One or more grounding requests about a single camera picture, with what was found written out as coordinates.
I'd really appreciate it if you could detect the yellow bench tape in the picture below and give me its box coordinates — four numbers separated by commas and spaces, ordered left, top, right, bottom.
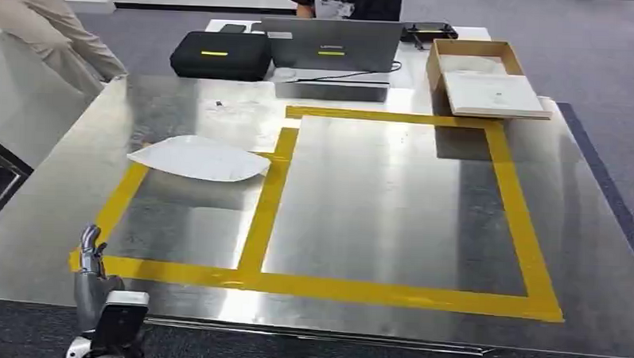
67, 97, 572, 325

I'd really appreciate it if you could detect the steel workbench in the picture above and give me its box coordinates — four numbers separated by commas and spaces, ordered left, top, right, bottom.
0, 68, 634, 358

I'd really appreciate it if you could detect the person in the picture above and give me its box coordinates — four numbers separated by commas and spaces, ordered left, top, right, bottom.
0, 0, 130, 99
283, 0, 403, 23

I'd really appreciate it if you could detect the black laptop cable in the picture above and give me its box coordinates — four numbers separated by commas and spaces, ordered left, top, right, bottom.
298, 56, 404, 88

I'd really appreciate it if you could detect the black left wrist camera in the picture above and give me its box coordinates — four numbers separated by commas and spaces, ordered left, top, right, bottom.
89, 289, 150, 358

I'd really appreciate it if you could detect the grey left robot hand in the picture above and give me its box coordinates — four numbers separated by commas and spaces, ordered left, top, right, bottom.
72, 222, 128, 337

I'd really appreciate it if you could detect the black carrying case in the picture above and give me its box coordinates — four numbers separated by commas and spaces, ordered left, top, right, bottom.
169, 29, 274, 84

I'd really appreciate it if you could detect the white flat board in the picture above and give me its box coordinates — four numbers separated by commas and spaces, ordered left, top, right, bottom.
441, 71, 554, 122

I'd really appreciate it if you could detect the grey laptop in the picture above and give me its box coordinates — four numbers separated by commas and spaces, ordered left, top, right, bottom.
257, 15, 406, 75

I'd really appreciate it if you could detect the brown cardboard box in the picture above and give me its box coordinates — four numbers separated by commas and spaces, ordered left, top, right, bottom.
423, 37, 530, 121

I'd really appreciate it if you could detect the black handheld controller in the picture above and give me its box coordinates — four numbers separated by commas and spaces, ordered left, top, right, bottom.
399, 21, 461, 47

